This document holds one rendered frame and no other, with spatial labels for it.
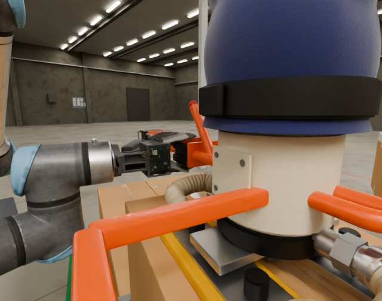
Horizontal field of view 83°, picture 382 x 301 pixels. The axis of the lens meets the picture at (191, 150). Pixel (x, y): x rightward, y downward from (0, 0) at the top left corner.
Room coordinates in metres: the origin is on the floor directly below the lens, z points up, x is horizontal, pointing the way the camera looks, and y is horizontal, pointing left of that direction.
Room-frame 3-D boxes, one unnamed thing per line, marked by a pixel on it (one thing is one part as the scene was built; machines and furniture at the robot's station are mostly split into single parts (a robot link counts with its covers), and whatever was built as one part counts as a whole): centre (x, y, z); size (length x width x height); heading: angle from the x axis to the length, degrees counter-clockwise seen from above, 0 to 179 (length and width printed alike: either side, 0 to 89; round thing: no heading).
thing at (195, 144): (0.54, -0.01, 1.08); 0.10 x 0.08 x 0.06; 117
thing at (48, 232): (0.39, 0.28, 0.96); 0.12 x 0.09 x 0.12; 143
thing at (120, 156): (0.47, 0.11, 1.07); 0.12 x 0.09 x 0.08; 117
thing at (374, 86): (0.32, -0.12, 1.19); 0.23 x 0.23 x 0.04
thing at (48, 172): (0.40, 0.27, 1.07); 0.12 x 0.09 x 0.10; 117
